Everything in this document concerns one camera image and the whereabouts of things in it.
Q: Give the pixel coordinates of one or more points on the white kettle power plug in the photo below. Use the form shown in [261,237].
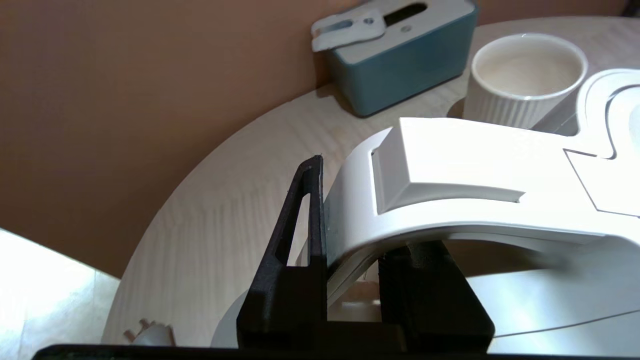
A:
[155,335]

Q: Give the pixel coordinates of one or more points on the grey-blue tissue box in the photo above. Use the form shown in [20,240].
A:
[400,75]

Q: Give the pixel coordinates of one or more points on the white electric kettle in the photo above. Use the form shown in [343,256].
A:
[450,165]

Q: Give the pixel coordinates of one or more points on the white ribbed ceramic mug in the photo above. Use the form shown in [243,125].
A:
[520,107]

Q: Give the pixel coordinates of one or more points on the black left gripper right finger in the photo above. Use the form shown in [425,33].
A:
[435,305]

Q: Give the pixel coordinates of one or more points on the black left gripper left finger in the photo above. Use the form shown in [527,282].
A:
[280,310]

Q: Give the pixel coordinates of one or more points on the white plastic tag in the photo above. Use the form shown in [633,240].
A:
[345,32]

